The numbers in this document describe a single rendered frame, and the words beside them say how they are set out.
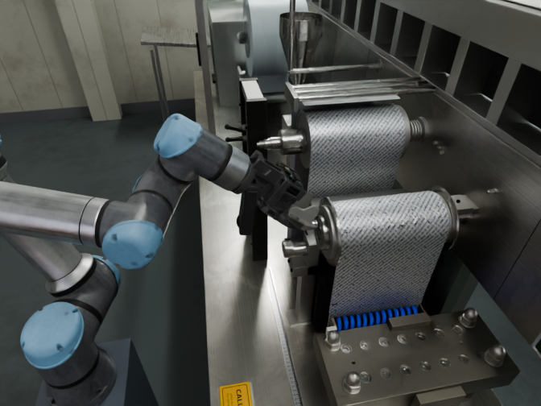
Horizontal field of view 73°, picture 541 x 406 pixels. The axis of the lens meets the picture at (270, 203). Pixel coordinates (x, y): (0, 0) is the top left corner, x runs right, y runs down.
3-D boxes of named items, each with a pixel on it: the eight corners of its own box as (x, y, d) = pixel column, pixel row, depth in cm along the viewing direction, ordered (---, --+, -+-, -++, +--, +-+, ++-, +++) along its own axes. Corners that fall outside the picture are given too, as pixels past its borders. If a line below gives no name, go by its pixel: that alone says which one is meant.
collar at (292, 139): (278, 147, 96) (278, 125, 93) (299, 146, 97) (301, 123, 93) (282, 160, 91) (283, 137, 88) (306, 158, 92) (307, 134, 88)
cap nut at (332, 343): (322, 337, 83) (324, 326, 80) (337, 335, 84) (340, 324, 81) (327, 353, 80) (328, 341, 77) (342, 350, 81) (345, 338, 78)
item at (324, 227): (315, 246, 82) (312, 213, 82) (324, 246, 83) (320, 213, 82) (325, 253, 75) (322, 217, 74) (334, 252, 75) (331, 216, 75)
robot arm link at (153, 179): (114, 213, 63) (145, 174, 57) (137, 177, 71) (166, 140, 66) (154, 238, 65) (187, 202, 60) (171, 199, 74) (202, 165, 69)
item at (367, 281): (328, 312, 87) (337, 257, 75) (420, 297, 90) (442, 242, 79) (329, 313, 86) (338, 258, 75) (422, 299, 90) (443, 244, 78)
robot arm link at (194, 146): (152, 134, 64) (178, 100, 60) (205, 164, 70) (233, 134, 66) (146, 163, 59) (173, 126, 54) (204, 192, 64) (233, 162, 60)
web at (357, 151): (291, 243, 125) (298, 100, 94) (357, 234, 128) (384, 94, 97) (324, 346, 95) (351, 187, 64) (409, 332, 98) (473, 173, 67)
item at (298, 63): (274, 170, 162) (275, 31, 127) (305, 167, 164) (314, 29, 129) (280, 188, 151) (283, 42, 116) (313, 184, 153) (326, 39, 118)
